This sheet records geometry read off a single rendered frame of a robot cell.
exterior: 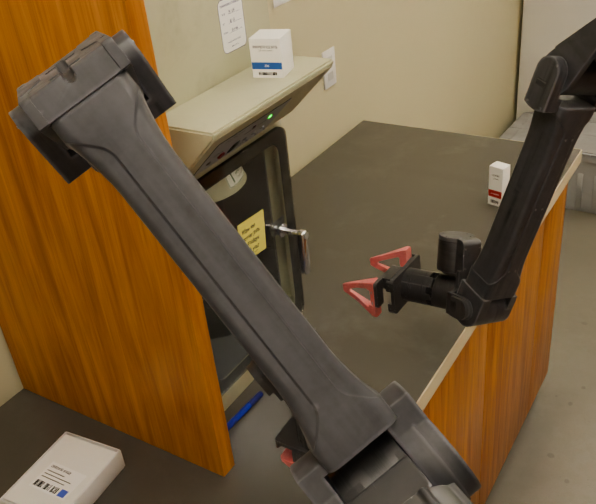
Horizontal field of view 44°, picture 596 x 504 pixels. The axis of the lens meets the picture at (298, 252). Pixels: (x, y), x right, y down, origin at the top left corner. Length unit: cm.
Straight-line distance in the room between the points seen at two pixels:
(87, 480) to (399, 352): 61
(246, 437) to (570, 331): 198
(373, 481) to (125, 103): 31
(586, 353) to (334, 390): 252
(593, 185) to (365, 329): 245
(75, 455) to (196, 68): 66
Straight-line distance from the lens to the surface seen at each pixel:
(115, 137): 51
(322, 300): 161
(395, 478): 53
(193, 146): 101
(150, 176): 51
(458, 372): 166
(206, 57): 114
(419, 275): 125
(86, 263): 116
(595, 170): 379
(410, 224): 187
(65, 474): 130
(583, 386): 286
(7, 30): 105
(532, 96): 102
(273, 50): 114
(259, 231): 129
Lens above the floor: 187
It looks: 31 degrees down
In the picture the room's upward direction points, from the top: 6 degrees counter-clockwise
